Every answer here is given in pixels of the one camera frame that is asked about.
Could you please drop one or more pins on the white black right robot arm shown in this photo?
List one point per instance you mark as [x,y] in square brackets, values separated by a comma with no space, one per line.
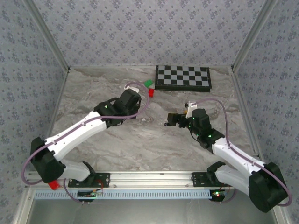
[233,154]

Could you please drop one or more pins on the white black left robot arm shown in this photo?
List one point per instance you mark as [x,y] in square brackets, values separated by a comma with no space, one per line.
[70,137]

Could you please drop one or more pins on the red toy brick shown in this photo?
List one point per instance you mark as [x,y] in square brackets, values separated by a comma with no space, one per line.
[151,92]

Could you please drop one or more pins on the green toy brick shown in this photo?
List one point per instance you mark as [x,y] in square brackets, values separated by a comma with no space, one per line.
[148,83]

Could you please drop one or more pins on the black grey chessboard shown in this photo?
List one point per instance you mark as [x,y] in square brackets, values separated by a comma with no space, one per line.
[182,77]

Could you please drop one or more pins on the small circuit board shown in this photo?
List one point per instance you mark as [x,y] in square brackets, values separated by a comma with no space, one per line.
[218,193]
[87,193]

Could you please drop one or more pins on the red plastic block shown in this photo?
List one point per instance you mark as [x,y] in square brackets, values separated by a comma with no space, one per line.
[53,185]

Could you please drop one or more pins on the aluminium table side rail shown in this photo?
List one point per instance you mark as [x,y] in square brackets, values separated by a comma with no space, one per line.
[247,112]
[58,102]

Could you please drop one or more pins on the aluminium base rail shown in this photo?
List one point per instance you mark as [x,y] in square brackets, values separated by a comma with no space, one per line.
[149,178]

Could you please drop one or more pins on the aluminium frame post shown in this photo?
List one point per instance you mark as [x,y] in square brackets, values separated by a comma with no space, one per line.
[254,35]
[48,35]

